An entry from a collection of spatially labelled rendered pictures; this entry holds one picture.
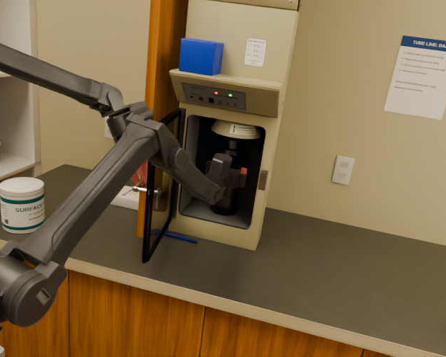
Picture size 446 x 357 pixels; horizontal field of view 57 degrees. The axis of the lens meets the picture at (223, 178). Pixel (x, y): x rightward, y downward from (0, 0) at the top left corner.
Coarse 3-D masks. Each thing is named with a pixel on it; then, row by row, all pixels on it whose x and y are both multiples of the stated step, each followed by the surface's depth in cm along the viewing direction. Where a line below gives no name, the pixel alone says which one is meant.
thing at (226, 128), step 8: (216, 120) 137; (224, 120) 132; (216, 128) 134; (224, 128) 132; (232, 128) 131; (240, 128) 131; (248, 128) 132; (256, 128) 134; (232, 136) 131; (240, 136) 131; (248, 136) 132; (256, 136) 133
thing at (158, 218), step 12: (156, 168) 110; (156, 180) 112; (168, 180) 128; (168, 192) 131; (168, 204) 134; (144, 216) 109; (156, 216) 120; (168, 216) 137; (144, 228) 110; (156, 228) 122; (144, 240) 111; (144, 252) 112
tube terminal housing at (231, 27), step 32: (192, 0) 120; (192, 32) 122; (224, 32) 120; (256, 32) 118; (288, 32) 116; (224, 64) 123; (288, 64) 121; (256, 192) 133; (192, 224) 143; (256, 224) 137
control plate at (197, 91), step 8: (184, 88) 120; (192, 88) 119; (200, 88) 118; (208, 88) 117; (216, 88) 116; (200, 96) 122; (208, 96) 121; (216, 96) 120; (224, 96) 119; (232, 96) 118; (240, 96) 117; (216, 104) 124; (224, 104) 122; (232, 104) 121; (240, 104) 120
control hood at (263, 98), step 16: (176, 80) 118; (192, 80) 116; (208, 80) 114; (224, 80) 113; (240, 80) 113; (256, 80) 119; (176, 96) 126; (256, 96) 115; (272, 96) 113; (256, 112) 122; (272, 112) 120
